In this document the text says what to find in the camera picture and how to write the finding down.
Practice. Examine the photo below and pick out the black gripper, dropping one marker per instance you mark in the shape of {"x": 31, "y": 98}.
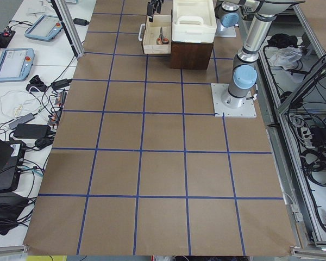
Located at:
{"x": 151, "y": 10}

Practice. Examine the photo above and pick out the wooden drawer with white handle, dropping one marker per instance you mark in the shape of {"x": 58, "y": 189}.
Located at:
{"x": 150, "y": 31}

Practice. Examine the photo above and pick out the grey orange scissors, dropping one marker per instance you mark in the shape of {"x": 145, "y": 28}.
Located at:
{"x": 162, "y": 40}

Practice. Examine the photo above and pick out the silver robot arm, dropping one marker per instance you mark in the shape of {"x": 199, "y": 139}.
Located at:
{"x": 222, "y": 10}
{"x": 244, "y": 74}

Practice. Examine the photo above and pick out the dark brown drawer cabinet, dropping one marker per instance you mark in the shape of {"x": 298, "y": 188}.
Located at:
{"x": 190, "y": 56}

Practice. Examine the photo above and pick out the white plastic crate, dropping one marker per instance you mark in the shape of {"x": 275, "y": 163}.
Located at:
{"x": 193, "y": 21}

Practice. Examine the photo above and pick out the black power adapter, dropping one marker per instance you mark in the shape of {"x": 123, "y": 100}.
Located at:
{"x": 81, "y": 21}

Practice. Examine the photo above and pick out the upper teach pendant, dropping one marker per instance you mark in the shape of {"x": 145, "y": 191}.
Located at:
{"x": 45, "y": 28}

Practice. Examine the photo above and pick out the teach pendant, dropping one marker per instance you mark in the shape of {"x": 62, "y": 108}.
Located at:
{"x": 15, "y": 64}
{"x": 45, "y": 28}

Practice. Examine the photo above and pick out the white cloth on floor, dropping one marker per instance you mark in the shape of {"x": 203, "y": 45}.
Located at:
{"x": 287, "y": 58}

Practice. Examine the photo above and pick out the lower teach pendant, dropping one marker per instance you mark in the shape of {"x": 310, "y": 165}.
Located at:
{"x": 15, "y": 64}

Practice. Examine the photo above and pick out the brown paper table cover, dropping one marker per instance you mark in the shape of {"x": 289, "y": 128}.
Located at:
{"x": 141, "y": 166}

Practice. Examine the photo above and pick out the large black power brick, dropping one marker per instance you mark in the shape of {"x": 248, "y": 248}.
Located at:
{"x": 31, "y": 131}

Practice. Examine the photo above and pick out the black laptop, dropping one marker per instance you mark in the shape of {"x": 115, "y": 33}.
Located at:
{"x": 11, "y": 158}

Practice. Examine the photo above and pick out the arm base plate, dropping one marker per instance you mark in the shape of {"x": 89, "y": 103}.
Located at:
{"x": 225, "y": 105}
{"x": 225, "y": 32}

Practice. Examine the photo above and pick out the aluminium frame post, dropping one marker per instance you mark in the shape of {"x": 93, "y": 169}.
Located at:
{"x": 68, "y": 25}

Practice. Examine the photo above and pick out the aluminium frame right rail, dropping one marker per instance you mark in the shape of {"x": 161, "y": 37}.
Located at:
{"x": 296, "y": 99}

